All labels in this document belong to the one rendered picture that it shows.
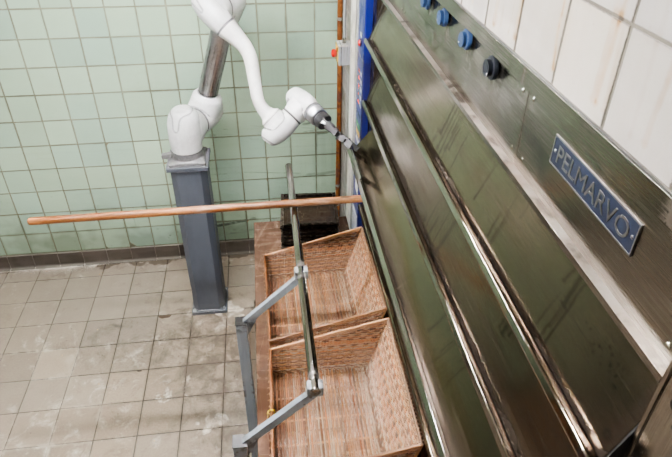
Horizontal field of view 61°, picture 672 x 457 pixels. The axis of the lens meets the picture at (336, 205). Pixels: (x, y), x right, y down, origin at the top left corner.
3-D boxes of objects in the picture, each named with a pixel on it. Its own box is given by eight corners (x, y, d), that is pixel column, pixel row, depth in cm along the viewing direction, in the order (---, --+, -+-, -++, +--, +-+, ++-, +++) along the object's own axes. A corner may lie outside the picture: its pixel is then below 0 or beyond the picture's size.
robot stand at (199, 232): (194, 291, 355) (170, 149, 299) (228, 289, 358) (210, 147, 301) (192, 315, 338) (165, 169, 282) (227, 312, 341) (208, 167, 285)
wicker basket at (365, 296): (361, 269, 286) (363, 224, 270) (386, 356, 240) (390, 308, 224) (263, 277, 280) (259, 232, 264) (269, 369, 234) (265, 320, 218)
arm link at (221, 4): (227, 19, 242) (241, 10, 253) (195, -13, 238) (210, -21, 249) (211, 40, 249) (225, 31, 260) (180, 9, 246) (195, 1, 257)
